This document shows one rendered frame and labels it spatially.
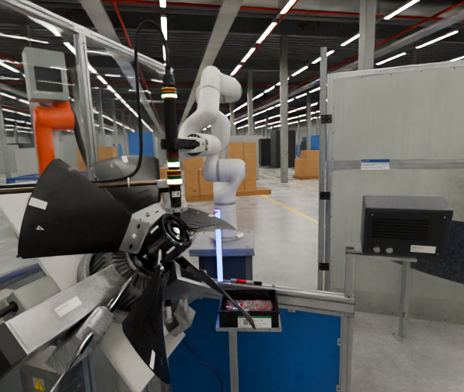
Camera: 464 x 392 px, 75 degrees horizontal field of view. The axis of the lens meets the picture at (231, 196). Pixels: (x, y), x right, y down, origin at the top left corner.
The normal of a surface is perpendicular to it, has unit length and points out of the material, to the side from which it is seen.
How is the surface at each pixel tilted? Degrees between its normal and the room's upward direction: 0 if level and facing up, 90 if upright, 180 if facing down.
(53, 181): 72
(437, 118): 90
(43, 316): 50
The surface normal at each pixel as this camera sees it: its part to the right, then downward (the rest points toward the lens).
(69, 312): 0.70, -0.62
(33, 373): -0.32, 0.16
